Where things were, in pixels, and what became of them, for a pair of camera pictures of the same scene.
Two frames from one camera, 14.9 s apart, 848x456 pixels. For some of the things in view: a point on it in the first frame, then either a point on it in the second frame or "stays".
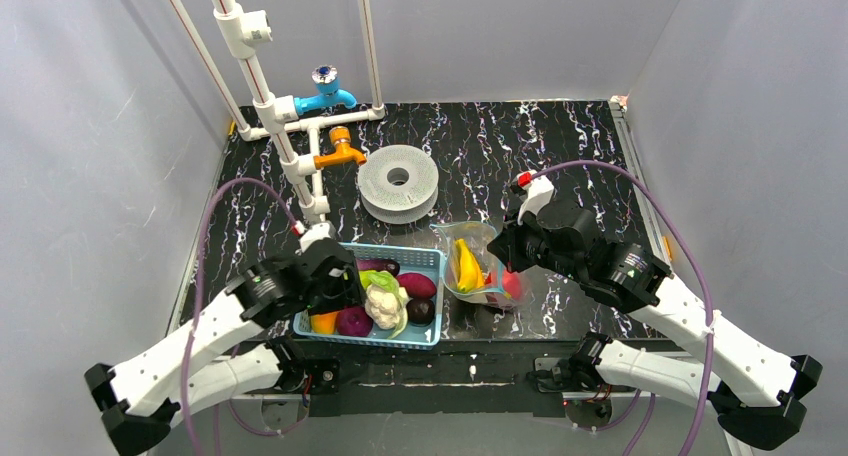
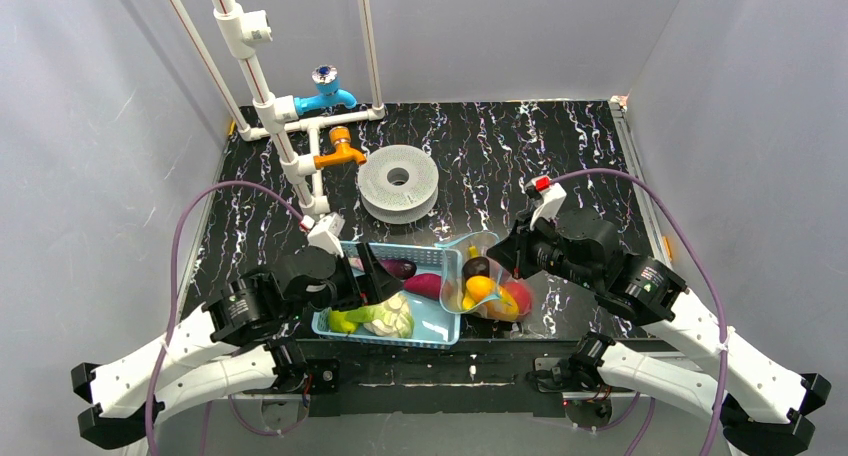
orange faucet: x=344 y=154 stays
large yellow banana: x=470 y=272 → x=481 y=292
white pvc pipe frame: x=241 y=28 stays
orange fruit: x=323 y=323 → x=481 y=288
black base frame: x=421 y=379 stays
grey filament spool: x=398 y=184 stays
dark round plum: x=420 y=311 → x=478 y=266
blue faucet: x=329 y=93 stays
